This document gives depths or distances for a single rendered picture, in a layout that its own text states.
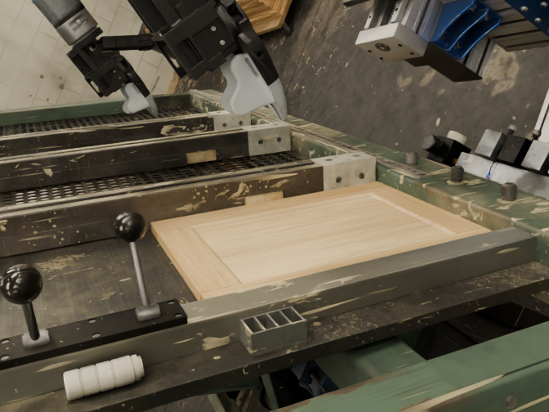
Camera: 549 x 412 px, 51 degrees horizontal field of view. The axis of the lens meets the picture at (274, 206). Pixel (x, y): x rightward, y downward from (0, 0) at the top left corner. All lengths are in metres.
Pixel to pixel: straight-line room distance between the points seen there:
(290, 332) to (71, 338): 0.24
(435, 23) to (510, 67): 1.18
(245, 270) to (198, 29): 0.39
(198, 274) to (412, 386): 0.40
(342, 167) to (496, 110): 1.30
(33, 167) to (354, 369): 0.96
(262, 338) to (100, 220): 0.48
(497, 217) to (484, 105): 1.51
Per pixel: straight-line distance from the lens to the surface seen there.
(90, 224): 1.06
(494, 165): 1.26
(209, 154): 1.53
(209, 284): 0.81
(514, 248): 0.91
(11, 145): 1.76
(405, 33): 1.27
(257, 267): 0.85
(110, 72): 1.26
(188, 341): 0.69
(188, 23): 0.59
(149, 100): 1.28
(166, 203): 1.07
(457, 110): 2.56
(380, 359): 0.74
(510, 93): 2.42
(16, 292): 0.58
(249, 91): 0.62
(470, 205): 1.03
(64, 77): 6.22
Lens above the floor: 1.64
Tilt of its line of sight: 29 degrees down
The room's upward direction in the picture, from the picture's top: 67 degrees counter-clockwise
